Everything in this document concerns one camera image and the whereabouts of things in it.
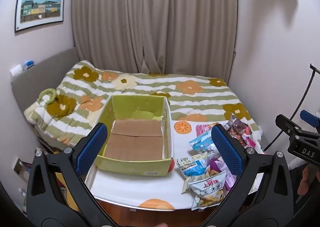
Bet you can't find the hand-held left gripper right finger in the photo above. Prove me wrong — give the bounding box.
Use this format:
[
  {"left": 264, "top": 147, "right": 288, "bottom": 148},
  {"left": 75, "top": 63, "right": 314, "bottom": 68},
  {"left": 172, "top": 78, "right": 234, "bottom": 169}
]
[{"left": 211, "top": 124, "right": 294, "bottom": 227}]

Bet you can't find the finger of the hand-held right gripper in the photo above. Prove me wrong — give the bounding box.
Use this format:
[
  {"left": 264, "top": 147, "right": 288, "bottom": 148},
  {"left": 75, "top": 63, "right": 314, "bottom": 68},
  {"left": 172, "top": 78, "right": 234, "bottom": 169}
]
[
  {"left": 275, "top": 114, "right": 303, "bottom": 140},
  {"left": 300, "top": 110, "right": 320, "bottom": 127}
]

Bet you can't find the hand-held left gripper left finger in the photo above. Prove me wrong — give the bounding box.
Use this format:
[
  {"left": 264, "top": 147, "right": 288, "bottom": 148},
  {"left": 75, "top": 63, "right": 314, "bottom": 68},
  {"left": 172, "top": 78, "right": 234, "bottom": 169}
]
[{"left": 26, "top": 122, "right": 118, "bottom": 227}]

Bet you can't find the purple snack packet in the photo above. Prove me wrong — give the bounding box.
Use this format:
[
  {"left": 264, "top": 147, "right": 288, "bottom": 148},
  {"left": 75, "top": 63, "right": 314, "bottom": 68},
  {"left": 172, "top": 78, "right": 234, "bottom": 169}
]
[{"left": 209, "top": 158, "right": 237, "bottom": 191}]

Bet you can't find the dark brown snack packet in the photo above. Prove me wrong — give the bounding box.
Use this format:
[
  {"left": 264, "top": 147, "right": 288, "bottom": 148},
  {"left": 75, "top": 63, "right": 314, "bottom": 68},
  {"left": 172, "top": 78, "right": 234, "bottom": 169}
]
[{"left": 224, "top": 114, "right": 250, "bottom": 146}]

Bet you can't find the light blue snack packet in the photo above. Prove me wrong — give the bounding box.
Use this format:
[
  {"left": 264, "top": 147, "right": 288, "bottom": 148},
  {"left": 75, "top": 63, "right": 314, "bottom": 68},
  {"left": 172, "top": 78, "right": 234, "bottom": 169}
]
[{"left": 189, "top": 133, "right": 218, "bottom": 154}]

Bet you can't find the pink red snack packet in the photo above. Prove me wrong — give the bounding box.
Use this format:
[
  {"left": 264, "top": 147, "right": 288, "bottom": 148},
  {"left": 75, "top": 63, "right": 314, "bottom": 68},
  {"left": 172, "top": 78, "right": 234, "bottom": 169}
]
[{"left": 240, "top": 127, "right": 260, "bottom": 152}]

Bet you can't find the blue white cartoon packet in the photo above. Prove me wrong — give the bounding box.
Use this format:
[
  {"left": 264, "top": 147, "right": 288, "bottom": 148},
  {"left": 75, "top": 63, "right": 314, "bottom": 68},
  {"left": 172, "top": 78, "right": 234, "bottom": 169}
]
[{"left": 176, "top": 153, "right": 209, "bottom": 177}]

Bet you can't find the white corn chips packet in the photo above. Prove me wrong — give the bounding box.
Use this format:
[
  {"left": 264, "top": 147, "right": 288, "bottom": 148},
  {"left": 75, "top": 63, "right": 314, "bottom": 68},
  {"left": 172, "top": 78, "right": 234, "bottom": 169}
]
[{"left": 187, "top": 171, "right": 227, "bottom": 211}]

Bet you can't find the green cardboard box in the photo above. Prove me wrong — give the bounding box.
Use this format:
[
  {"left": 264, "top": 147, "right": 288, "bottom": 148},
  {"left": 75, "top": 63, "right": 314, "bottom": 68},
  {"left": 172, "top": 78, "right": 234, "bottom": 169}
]
[{"left": 96, "top": 95, "right": 174, "bottom": 177}]

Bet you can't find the person's right hand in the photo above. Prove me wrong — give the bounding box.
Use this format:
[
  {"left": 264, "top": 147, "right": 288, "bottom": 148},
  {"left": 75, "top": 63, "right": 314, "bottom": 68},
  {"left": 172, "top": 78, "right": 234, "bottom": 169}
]
[{"left": 297, "top": 167, "right": 311, "bottom": 196}]

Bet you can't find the black floor lamp pole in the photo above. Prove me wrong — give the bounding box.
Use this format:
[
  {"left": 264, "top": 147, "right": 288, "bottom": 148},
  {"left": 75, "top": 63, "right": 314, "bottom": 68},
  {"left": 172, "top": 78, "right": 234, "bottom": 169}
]
[{"left": 264, "top": 64, "right": 320, "bottom": 151}]

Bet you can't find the persimmon print tablecloth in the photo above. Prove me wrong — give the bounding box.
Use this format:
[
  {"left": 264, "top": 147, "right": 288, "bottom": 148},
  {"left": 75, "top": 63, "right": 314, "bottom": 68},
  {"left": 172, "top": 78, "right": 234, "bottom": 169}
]
[{"left": 84, "top": 116, "right": 264, "bottom": 211}]

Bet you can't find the floral striped blanket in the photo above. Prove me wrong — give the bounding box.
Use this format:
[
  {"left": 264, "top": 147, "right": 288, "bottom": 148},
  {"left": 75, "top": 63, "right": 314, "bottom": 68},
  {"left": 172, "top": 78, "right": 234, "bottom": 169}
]
[{"left": 24, "top": 60, "right": 263, "bottom": 147}]

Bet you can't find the grey padded headboard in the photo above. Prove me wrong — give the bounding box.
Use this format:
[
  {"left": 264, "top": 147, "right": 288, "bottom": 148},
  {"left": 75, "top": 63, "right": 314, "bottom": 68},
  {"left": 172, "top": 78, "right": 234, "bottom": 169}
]
[{"left": 10, "top": 47, "right": 80, "bottom": 127}]

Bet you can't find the beige curtain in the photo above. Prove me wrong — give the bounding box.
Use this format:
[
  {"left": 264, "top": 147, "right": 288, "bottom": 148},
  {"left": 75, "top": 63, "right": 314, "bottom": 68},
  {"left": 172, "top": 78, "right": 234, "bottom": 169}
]
[{"left": 71, "top": 0, "right": 238, "bottom": 85}]

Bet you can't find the framed houses picture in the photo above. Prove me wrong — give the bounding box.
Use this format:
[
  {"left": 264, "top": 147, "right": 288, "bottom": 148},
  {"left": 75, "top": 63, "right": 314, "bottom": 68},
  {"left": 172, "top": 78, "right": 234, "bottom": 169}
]
[{"left": 14, "top": 0, "right": 66, "bottom": 33}]

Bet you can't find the green ring toy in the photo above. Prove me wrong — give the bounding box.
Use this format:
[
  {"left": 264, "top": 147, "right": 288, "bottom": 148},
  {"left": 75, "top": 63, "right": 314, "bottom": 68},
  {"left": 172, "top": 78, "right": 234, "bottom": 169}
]
[{"left": 38, "top": 88, "right": 59, "bottom": 104}]

